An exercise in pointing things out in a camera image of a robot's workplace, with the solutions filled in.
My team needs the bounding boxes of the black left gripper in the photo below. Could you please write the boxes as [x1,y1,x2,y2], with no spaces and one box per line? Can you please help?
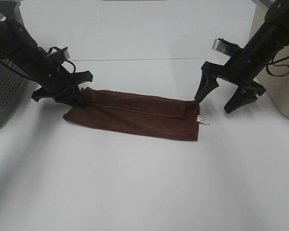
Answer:
[31,66,93,108]

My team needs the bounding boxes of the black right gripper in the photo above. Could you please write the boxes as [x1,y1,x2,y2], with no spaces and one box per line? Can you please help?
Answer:
[194,51,265,113]

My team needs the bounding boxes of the brown towel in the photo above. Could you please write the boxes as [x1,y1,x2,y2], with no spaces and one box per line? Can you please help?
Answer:
[63,87,200,141]

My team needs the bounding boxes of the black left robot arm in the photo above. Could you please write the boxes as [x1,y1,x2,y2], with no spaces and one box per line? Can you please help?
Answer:
[0,20,93,108]

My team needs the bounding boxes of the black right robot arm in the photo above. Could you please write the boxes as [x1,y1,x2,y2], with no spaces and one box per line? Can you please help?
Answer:
[195,0,289,114]

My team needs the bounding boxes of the beige plastic bin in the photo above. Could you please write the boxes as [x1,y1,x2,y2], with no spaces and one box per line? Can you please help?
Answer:
[249,0,289,118]

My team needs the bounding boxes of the grey perforated basket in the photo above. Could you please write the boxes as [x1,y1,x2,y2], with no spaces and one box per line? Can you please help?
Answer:
[0,0,27,128]

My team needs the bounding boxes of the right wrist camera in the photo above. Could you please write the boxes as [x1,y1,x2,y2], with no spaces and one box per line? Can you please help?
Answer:
[212,38,240,57]

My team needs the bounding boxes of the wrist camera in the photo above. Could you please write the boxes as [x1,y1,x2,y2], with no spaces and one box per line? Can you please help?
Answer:
[212,38,240,57]
[47,47,70,63]

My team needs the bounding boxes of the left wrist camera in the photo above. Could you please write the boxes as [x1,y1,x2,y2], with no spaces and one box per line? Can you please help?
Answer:
[47,47,70,63]

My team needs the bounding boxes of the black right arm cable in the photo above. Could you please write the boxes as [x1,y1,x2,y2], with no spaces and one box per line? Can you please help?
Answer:
[266,38,289,77]

